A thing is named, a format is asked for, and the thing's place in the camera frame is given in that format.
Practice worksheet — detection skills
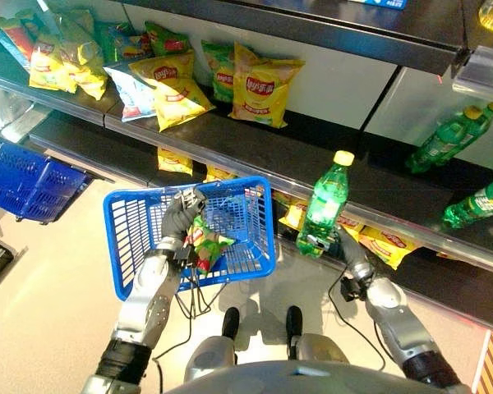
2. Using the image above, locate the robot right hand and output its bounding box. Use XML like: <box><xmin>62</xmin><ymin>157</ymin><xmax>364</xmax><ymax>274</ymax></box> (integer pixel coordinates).
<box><xmin>306</xmin><ymin>225</ymin><xmax>370</xmax><ymax>271</ymax></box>

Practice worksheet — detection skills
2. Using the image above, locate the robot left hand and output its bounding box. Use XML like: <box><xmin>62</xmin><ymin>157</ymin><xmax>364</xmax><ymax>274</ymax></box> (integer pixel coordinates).
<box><xmin>155</xmin><ymin>186</ymin><xmax>209</xmax><ymax>252</ymax></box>

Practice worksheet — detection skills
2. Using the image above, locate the blue plastic shopping basket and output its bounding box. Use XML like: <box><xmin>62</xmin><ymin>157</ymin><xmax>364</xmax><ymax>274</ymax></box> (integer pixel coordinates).
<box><xmin>102</xmin><ymin>176</ymin><xmax>278</xmax><ymax>303</ymax></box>

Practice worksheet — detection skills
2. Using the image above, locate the green soda bottle yellow cap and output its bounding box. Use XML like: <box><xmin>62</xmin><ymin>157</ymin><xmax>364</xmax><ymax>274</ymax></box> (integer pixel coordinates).
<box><xmin>443</xmin><ymin>101</ymin><xmax>493</xmax><ymax>165</ymax></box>
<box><xmin>295</xmin><ymin>149</ymin><xmax>357</xmax><ymax>259</ymax></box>
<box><xmin>405</xmin><ymin>104</ymin><xmax>485</xmax><ymax>174</ymax></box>

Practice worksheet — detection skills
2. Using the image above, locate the dark blue shopping basket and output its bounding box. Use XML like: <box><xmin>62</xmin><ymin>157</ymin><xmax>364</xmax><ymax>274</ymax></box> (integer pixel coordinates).
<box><xmin>0</xmin><ymin>141</ymin><xmax>94</xmax><ymax>226</ymax></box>

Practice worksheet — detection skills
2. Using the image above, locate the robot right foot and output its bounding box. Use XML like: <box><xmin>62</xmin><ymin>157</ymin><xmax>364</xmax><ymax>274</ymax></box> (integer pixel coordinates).
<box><xmin>285</xmin><ymin>305</ymin><xmax>304</xmax><ymax>339</ymax></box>

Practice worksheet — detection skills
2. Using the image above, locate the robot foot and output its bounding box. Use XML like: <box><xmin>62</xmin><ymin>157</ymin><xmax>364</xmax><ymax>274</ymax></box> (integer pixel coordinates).
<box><xmin>222</xmin><ymin>306</ymin><xmax>241</xmax><ymax>341</ymax></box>
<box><xmin>285</xmin><ymin>305</ymin><xmax>304</xmax><ymax>339</ymax></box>

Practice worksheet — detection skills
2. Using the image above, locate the black shelf board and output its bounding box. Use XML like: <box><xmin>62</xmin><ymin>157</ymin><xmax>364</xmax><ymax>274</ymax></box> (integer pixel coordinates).
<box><xmin>106</xmin><ymin>0</ymin><xmax>470</xmax><ymax>78</ymax></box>
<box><xmin>27</xmin><ymin>117</ymin><xmax>493</xmax><ymax>332</ymax></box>

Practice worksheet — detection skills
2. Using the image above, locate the robot right leg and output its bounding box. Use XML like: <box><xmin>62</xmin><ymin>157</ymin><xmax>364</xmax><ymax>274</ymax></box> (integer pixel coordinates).
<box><xmin>288</xmin><ymin>332</ymin><xmax>351</xmax><ymax>366</ymax></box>

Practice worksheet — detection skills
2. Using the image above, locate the robot leg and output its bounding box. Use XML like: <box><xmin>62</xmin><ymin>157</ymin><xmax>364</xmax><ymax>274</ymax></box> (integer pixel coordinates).
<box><xmin>288</xmin><ymin>332</ymin><xmax>351</xmax><ymax>366</ymax></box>
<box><xmin>183</xmin><ymin>335</ymin><xmax>237</xmax><ymax>383</ymax></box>

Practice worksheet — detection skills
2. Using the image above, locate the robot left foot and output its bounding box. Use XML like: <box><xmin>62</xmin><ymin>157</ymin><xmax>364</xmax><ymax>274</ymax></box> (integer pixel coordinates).
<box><xmin>222</xmin><ymin>306</ymin><xmax>241</xmax><ymax>341</ymax></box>

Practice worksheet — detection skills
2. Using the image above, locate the black shelf with chip bags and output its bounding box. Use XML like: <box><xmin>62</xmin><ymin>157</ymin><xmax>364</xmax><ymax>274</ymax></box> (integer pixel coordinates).
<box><xmin>0</xmin><ymin>29</ymin><xmax>493</xmax><ymax>277</ymax></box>

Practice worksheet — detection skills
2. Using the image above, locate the blue white chip bag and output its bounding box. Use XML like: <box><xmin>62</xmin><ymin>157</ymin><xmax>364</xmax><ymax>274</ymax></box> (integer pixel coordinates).
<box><xmin>103</xmin><ymin>65</ymin><xmax>158</xmax><ymax>124</ymax></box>

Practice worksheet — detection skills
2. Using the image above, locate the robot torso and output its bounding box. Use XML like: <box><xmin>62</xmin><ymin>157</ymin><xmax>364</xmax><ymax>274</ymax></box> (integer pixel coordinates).
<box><xmin>164</xmin><ymin>360</ymin><xmax>473</xmax><ymax>394</ymax></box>

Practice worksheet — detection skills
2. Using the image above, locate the robot left leg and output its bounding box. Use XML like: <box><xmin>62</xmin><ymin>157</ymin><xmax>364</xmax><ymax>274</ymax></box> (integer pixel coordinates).
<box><xmin>183</xmin><ymin>335</ymin><xmax>237</xmax><ymax>383</ymax></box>

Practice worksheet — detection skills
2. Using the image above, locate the large yellow chip bag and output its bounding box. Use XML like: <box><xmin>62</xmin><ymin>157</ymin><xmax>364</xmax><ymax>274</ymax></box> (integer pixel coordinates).
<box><xmin>228</xmin><ymin>40</ymin><xmax>306</xmax><ymax>130</ymax></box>

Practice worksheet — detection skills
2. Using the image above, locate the green blue chip bag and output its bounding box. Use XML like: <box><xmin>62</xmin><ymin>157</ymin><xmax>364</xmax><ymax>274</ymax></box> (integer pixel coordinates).
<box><xmin>93</xmin><ymin>20</ymin><xmax>154</xmax><ymax>66</ymax></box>

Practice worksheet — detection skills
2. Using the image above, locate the clear plastic price holder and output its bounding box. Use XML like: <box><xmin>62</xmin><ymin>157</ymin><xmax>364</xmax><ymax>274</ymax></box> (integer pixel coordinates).
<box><xmin>451</xmin><ymin>44</ymin><xmax>493</xmax><ymax>103</ymax></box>

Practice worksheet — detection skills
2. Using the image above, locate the red chip bag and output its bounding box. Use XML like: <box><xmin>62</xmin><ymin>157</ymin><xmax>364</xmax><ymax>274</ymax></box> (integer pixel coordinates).
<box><xmin>0</xmin><ymin>15</ymin><xmax>37</xmax><ymax>71</ymax></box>

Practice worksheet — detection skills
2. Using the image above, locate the blue package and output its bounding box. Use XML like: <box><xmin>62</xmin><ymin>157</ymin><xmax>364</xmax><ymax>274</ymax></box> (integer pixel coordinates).
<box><xmin>348</xmin><ymin>0</ymin><xmax>408</xmax><ymax>11</ymax></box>

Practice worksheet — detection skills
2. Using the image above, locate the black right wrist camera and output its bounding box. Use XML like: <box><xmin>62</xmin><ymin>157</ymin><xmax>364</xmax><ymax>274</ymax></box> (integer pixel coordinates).
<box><xmin>339</xmin><ymin>276</ymin><xmax>366</xmax><ymax>304</ymax></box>

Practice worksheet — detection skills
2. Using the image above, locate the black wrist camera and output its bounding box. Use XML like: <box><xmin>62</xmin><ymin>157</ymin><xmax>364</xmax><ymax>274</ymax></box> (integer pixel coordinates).
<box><xmin>339</xmin><ymin>276</ymin><xmax>366</xmax><ymax>304</ymax></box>
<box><xmin>172</xmin><ymin>242</ymin><xmax>197</xmax><ymax>268</ymax></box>

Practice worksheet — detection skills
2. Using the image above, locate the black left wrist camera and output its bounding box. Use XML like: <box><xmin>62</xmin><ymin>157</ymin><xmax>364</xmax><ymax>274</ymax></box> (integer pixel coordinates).
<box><xmin>172</xmin><ymin>242</ymin><xmax>197</xmax><ymax>268</ymax></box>

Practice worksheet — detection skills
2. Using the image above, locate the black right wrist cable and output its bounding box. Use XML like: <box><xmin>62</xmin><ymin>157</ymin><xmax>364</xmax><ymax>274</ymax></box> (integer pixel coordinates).
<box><xmin>327</xmin><ymin>265</ymin><xmax>388</xmax><ymax>372</ymax></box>

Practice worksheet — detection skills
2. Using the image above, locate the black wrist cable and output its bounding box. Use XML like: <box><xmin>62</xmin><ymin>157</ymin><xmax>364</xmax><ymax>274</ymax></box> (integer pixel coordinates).
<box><xmin>150</xmin><ymin>262</ymin><xmax>202</xmax><ymax>394</ymax></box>
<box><xmin>327</xmin><ymin>265</ymin><xmax>388</xmax><ymax>372</ymax></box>

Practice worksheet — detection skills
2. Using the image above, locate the black wire basket handle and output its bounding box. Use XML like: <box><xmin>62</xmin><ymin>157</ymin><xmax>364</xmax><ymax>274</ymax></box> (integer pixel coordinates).
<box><xmin>173</xmin><ymin>268</ymin><xmax>228</xmax><ymax>320</ymax></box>

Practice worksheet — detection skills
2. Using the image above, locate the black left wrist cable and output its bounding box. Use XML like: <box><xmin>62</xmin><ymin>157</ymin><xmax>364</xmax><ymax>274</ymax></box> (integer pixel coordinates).
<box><xmin>150</xmin><ymin>262</ymin><xmax>202</xmax><ymax>394</ymax></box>

